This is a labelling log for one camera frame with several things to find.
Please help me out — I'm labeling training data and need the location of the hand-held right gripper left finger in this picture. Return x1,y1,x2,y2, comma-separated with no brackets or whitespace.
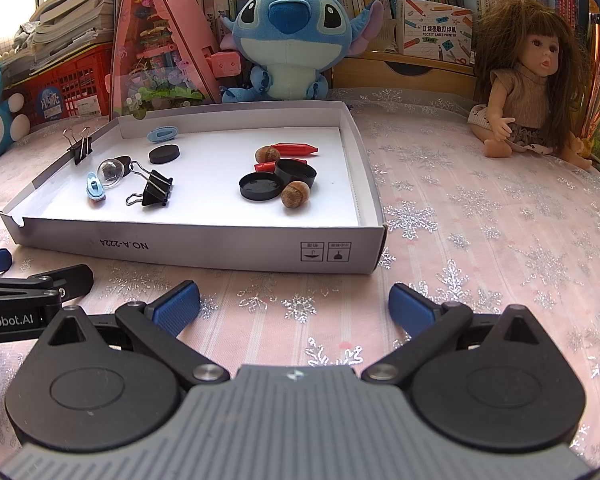
47,279,231,390

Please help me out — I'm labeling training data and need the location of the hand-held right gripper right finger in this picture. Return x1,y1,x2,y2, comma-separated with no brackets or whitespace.
362,284,548,387

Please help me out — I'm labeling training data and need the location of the white cardboard box tray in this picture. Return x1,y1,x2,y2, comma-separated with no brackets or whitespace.
0,100,387,276

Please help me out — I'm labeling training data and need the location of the blue plastic clip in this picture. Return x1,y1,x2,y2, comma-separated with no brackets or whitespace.
85,171,107,204
146,126,180,143

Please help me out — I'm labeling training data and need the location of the large black binder clip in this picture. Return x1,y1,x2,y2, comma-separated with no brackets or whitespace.
125,160,174,207

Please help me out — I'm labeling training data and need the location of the black round lid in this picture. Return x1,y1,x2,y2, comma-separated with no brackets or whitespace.
238,172,283,202
274,158,317,190

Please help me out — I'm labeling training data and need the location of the black round puck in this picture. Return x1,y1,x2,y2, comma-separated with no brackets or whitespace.
148,143,182,165

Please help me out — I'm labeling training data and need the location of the red toy sausage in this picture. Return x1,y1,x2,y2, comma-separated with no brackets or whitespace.
270,141,319,158

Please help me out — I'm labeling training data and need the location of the pink snowflake tablecloth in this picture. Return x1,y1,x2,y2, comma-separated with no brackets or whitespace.
0,87,600,461

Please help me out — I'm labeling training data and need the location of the small black binder clip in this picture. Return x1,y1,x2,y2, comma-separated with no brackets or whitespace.
62,127,93,166

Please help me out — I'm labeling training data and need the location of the large red plastic basket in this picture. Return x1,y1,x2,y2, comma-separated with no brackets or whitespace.
0,42,118,128

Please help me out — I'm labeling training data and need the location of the wooden drawer unit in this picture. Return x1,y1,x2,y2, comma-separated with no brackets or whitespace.
332,50,481,101

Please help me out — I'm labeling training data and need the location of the doll with brown hair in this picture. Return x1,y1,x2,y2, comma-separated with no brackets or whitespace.
467,0,593,171

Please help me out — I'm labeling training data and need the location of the stack of lying books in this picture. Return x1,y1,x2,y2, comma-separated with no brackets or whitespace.
2,0,126,81

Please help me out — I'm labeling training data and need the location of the blue alien plush toy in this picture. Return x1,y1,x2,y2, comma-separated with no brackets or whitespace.
219,0,385,105

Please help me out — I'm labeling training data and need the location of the white printed cardboard box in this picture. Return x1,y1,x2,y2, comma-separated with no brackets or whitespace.
396,0,476,63

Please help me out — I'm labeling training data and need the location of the pink triangular house model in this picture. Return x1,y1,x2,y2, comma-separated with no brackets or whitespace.
109,0,241,121

